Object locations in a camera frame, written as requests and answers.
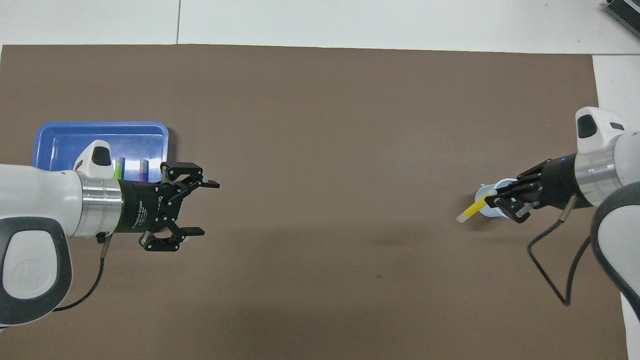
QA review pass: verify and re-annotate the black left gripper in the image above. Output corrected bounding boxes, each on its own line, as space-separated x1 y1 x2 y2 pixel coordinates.
115 161 221 252

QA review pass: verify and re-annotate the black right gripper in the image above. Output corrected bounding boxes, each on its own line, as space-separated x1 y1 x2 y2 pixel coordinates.
484 156 581 224

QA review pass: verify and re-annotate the yellow pen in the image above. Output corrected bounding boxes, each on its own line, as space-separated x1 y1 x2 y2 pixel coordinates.
456 189 499 224

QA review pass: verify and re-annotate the blue plastic tray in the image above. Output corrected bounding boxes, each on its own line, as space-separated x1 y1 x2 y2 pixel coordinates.
32 121 170 184

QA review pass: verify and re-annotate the pale blue mesh pen cup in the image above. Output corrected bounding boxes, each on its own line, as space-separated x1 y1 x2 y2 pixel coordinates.
475 178 519 220

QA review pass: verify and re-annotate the brown table mat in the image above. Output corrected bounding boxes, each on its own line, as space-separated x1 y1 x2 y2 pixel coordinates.
0 44 630 360

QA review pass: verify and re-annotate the grey ribbed device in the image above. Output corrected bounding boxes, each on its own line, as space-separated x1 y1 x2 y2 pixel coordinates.
604 0 640 26

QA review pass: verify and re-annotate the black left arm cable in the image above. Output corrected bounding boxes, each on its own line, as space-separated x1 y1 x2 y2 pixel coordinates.
52 232 114 312

